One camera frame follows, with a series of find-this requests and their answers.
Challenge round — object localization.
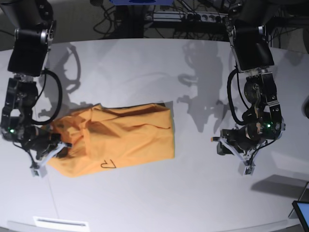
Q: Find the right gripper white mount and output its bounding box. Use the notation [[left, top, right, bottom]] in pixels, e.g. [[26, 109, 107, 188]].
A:
[[30, 142, 72, 169]]

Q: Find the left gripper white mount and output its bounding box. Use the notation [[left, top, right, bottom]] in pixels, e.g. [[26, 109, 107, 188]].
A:
[[211, 136, 268, 164]]

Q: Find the orange yellow T-shirt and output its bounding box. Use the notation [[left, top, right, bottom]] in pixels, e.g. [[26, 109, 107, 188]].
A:
[[48, 103, 175, 177]]

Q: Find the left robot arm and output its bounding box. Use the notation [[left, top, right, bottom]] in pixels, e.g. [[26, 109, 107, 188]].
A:
[[211, 0, 286, 175]]

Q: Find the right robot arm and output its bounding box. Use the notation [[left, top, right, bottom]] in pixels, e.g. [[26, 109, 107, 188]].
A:
[[0, 0, 71, 171]]

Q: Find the tablet with blue screen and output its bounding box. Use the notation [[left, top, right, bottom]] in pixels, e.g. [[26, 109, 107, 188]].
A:
[[292, 201, 309, 232]]

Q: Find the white power strip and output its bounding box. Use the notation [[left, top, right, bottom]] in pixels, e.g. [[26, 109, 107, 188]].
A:
[[145, 11, 228, 23]]

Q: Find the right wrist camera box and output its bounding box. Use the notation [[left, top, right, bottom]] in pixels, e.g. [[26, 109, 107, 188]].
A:
[[30, 166, 47, 178]]

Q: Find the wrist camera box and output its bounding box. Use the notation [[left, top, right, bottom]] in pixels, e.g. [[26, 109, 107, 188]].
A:
[[30, 166, 47, 178], [238, 162, 255, 175]]

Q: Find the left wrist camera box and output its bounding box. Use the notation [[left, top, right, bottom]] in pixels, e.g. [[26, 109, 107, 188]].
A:
[[238, 162, 255, 175]]

